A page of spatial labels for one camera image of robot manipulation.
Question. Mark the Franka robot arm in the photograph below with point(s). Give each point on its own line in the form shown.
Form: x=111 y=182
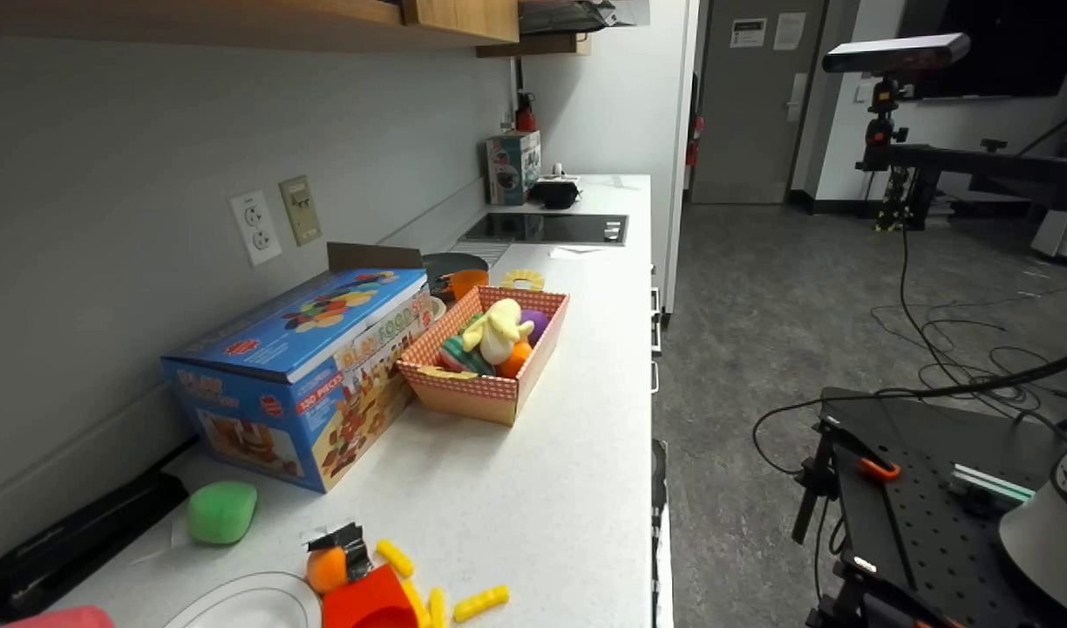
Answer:
x=1050 y=544

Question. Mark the grey room door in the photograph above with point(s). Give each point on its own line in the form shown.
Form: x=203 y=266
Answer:
x=754 y=118

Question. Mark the wooden cabinet door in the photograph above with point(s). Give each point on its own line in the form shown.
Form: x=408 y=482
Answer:
x=469 y=18

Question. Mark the purple toy fruit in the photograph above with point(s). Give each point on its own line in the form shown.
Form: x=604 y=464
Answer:
x=533 y=322

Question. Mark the pale yellow toy banana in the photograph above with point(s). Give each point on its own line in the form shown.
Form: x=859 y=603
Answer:
x=498 y=330

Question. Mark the yellow toy piece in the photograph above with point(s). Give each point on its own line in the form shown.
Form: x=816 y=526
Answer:
x=523 y=279

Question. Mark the orange toy fruit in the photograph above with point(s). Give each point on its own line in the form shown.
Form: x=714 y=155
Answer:
x=512 y=358

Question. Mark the orange cup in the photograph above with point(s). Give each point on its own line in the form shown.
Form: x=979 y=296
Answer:
x=465 y=284

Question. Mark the green toy vegetable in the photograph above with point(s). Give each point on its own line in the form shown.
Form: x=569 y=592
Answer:
x=465 y=358

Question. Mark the black cooktop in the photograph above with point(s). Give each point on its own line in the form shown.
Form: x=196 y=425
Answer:
x=545 y=228

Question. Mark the red checkered basket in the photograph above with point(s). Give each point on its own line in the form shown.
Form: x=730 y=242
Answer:
x=474 y=396

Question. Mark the black pot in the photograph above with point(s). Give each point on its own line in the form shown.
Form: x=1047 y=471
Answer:
x=555 y=194

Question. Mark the green and red carton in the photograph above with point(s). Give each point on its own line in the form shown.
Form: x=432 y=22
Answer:
x=512 y=165

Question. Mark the red bottle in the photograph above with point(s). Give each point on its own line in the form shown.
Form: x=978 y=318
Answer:
x=523 y=112

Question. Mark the red fire extinguisher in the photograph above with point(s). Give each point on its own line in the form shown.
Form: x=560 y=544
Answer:
x=694 y=142

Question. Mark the blue toy food box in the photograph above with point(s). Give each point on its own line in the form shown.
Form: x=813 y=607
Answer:
x=295 y=372

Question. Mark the yellow toy fry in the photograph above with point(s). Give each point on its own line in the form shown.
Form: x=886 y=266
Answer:
x=437 y=607
x=396 y=556
x=483 y=603

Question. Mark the black toy piece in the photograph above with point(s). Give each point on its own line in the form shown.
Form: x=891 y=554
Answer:
x=347 y=544

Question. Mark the small orange toy ball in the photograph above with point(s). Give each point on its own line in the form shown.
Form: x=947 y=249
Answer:
x=325 y=570

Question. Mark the red toy fries box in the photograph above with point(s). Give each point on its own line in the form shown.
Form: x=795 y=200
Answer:
x=369 y=603

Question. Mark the white paper sign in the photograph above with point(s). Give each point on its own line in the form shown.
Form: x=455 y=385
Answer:
x=788 y=34
x=747 y=34

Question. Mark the green sponge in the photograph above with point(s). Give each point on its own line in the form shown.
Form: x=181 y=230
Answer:
x=219 y=515

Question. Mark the black breadboard table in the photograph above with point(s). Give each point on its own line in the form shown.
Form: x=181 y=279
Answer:
x=927 y=509

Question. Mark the green tube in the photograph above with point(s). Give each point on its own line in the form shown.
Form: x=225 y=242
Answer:
x=991 y=482

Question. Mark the white bin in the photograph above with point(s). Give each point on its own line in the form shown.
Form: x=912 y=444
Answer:
x=1065 y=234

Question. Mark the pink cloth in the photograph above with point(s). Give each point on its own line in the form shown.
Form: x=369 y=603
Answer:
x=64 y=618

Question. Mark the beige wall plate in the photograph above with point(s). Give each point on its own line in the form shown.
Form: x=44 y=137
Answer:
x=300 y=209

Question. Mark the white wall outlet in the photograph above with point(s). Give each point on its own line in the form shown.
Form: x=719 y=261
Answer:
x=254 y=228

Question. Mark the dark wall shelf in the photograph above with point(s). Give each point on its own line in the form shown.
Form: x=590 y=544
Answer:
x=555 y=22

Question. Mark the black bar camera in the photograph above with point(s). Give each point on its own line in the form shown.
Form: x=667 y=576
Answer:
x=892 y=52

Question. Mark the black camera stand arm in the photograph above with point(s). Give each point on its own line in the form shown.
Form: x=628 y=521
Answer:
x=963 y=170

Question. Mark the wooden wall cabinet body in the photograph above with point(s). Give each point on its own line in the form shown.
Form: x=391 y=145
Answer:
x=151 y=22

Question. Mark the dark wall screen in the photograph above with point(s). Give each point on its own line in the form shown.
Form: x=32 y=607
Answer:
x=1022 y=45

